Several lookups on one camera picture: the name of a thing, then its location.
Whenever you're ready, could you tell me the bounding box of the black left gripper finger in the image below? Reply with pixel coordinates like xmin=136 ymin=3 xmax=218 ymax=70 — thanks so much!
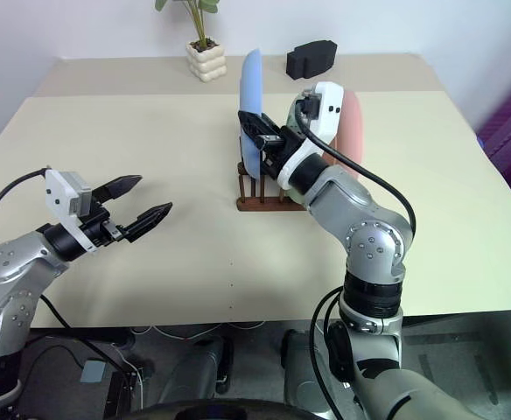
xmin=121 ymin=201 xmax=174 ymax=243
xmin=89 ymin=174 xmax=144 ymax=207

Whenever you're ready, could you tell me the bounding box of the brown wooden dish rack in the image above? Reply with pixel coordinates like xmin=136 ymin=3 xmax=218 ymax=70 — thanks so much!
xmin=236 ymin=161 xmax=309 ymax=214

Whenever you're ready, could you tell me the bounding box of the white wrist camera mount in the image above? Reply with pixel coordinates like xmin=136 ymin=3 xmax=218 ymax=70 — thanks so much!
xmin=276 ymin=81 xmax=343 ymax=190
xmin=44 ymin=168 xmax=99 ymax=255

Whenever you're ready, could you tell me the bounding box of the green leafy plant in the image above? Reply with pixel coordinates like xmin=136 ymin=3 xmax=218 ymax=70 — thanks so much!
xmin=154 ymin=0 xmax=220 ymax=48

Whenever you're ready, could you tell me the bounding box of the cream bubbly plant pot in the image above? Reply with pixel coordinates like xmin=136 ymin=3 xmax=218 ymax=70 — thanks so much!
xmin=185 ymin=37 xmax=228 ymax=83

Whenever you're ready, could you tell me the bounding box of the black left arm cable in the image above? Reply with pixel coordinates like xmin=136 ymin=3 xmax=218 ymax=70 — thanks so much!
xmin=0 ymin=167 xmax=75 ymax=329

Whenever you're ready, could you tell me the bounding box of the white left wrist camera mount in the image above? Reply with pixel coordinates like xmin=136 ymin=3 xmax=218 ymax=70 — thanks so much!
xmin=44 ymin=168 xmax=99 ymax=255

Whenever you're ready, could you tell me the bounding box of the light blue plate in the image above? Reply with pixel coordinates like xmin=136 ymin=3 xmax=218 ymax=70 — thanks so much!
xmin=238 ymin=49 xmax=265 ymax=179

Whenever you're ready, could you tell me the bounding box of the black foam block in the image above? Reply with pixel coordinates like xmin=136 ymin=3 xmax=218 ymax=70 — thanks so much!
xmin=285 ymin=39 xmax=338 ymax=81

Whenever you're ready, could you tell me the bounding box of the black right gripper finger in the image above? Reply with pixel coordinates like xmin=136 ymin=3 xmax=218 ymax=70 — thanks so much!
xmin=237 ymin=110 xmax=282 ymax=142
xmin=261 ymin=149 xmax=281 ymax=179

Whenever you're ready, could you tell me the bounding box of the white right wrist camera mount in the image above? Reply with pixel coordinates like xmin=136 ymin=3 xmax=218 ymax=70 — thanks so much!
xmin=276 ymin=81 xmax=343 ymax=190

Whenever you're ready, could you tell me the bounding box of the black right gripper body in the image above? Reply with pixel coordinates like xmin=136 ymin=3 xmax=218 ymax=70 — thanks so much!
xmin=258 ymin=125 xmax=305 ymax=171

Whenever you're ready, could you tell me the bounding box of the small grey box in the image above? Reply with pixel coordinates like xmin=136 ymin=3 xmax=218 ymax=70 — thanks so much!
xmin=81 ymin=360 xmax=107 ymax=384

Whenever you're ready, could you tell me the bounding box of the red plate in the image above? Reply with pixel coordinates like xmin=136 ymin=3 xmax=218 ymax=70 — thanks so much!
xmin=333 ymin=90 xmax=365 ymax=185

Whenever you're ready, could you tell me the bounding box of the grey rounded housing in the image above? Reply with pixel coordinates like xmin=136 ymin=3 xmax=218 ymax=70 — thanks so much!
xmin=280 ymin=327 xmax=348 ymax=413
xmin=158 ymin=335 xmax=235 ymax=408

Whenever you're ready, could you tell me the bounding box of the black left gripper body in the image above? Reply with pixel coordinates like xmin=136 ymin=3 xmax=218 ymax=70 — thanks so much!
xmin=79 ymin=205 xmax=132 ymax=250

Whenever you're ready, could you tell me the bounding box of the thin white cable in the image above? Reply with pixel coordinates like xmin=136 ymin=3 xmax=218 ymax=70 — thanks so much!
xmin=110 ymin=320 xmax=266 ymax=395

